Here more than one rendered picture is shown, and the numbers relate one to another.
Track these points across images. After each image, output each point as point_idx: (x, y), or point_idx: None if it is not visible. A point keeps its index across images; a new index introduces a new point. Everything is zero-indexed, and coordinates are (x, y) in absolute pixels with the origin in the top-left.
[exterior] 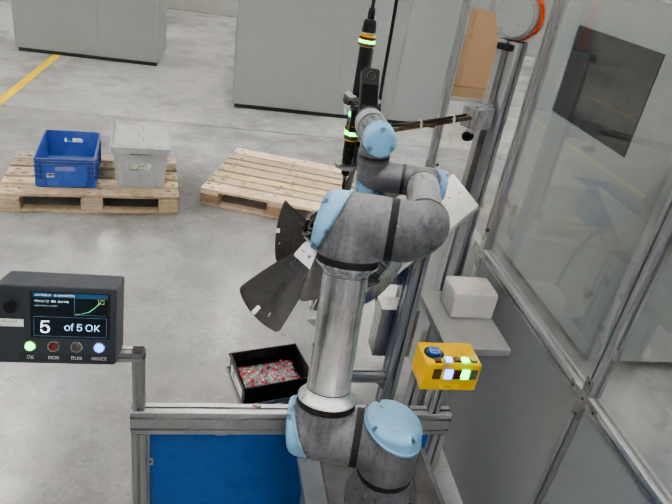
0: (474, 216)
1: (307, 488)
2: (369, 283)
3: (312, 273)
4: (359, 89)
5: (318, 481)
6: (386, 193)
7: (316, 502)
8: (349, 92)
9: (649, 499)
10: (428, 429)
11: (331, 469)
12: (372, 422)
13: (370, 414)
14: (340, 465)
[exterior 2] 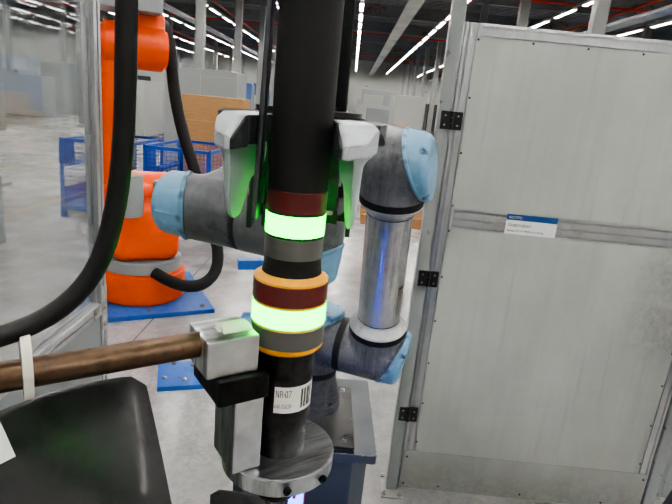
0: None
1: (369, 426)
2: (236, 500)
3: None
4: (350, 65)
5: (357, 429)
6: (143, 435)
7: (361, 416)
8: (348, 123)
9: (1, 395)
10: None
11: (344, 427)
12: (340, 306)
13: (340, 309)
14: (334, 428)
